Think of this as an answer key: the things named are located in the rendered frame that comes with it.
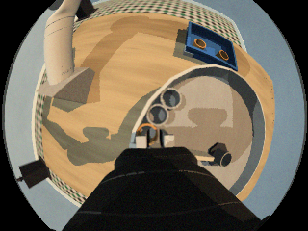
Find blue tray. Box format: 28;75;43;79
183;21;238;72

